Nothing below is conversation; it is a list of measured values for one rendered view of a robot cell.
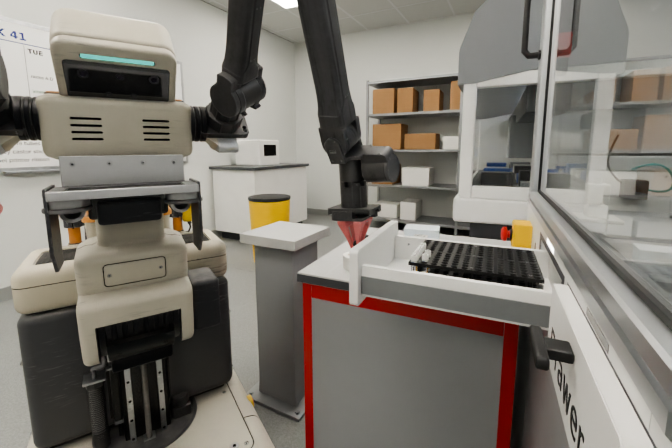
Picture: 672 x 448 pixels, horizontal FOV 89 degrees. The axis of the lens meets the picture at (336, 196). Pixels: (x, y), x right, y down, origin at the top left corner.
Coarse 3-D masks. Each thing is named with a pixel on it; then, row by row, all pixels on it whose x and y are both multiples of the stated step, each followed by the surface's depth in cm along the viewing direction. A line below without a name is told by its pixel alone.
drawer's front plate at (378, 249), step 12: (384, 228) 80; (396, 228) 87; (372, 240) 70; (384, 240) 78; (360, 252) 64; (372, 252) 70; (384, 252) 78; (360, 264) 64; (372, 264) 71; (384, 264) 79; (360, 276) 64; (360, 288) 65; (360, 300) 65
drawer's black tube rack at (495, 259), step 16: (432, 256) 68; (448, 256) 68; (464, 256) 68; (480, 256) 68; (496, 256) 68; (512, 256) 68; (528, 256) 68; (432, 272) 67; (448, 272) 67; (464, 272) 61; (480, 272) 59; (496, 272) 59; (512, 272) 60; (528, 272) 59
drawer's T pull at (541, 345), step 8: (536, 328) 38; (536, 336) 37; (536, 344) 35; (544, 344) 35; (552, 344) 35; (560, 344) 35; (568, 344) 35; (536, 352) 34; (544, 352) 34; (552, 352) 35; (560, 352) 34; (568, 352) 34; (536, 360) 33; (544, 360) 33; (560, 360) 34; (568, 360) 34; (544, 368) 33
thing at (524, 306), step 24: (408, 240) 85; (552, 264) 69; (384, 288) 63; (408, 288) 61; (432, 288) 59; (456, 288) 58; (480, 288) 56; (504, 288) 55; (528, 288) 54; (456, 312) 58; (480, 312) 56; (504, 312) 55; (528, 312) 53
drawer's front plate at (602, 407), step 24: (552, 288) 48; (552, 312) 46; (576, 312) 39; (552, 336) 46; (576, 336) 34; (552, 360) 45; (576, 360) 33; (600, 360) 30; (576, 384) 33; (600, 384) 27; (576, 408) 32; (600, 408) 26; (624, 408) 24; (576, 432) 32; (600, 432) 26; (624, 432) 22
